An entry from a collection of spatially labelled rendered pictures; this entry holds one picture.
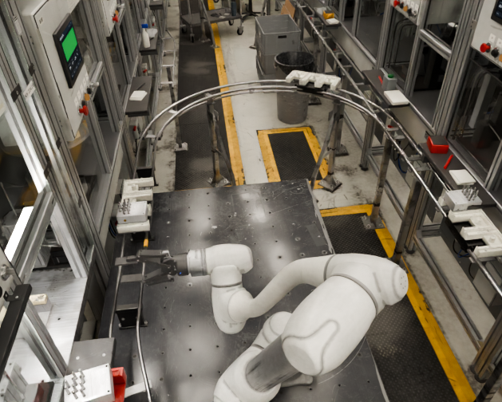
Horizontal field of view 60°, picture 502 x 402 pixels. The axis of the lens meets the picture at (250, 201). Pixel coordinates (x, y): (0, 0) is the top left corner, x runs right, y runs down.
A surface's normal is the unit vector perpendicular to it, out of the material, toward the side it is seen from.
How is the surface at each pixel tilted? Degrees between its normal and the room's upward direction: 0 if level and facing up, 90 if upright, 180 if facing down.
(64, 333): 0
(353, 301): 25
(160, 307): 0
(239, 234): 0
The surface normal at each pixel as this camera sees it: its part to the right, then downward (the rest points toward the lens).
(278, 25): 0.15, 0.62
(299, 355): -0.62, 0.45
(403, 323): -0.03, -0.77
